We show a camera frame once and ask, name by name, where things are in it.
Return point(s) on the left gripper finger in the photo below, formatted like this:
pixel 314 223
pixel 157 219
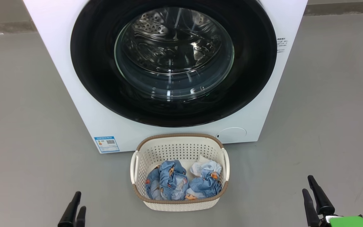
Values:
pixel 69 214
pixel 81 219

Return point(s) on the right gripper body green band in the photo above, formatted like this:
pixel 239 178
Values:
pixel 348 222

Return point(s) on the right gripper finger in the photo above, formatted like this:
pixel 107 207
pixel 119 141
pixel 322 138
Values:
pixel 323 203
pixel 310 211

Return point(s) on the blue printed garment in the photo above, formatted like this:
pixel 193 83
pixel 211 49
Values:
pixel 169 179

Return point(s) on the round black glass washer door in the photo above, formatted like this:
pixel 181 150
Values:
pixel 90 78

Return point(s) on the white front-load washing machine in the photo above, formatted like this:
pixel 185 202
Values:
pixel 74 119

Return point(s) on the stainless steel washing machine drum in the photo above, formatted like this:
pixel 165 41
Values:
pixel 156 28

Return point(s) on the blue energy label sticker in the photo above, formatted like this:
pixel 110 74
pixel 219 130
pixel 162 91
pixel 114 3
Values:
pixel 106 144

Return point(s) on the round white filter cover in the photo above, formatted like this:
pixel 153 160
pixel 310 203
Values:
pixel 232 135

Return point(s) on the cream perforated laundry basket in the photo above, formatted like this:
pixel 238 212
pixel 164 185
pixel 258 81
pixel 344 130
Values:
pixel 175 148

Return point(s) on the small printed text label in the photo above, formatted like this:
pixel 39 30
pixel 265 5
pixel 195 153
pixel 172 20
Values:
pixel 281 44

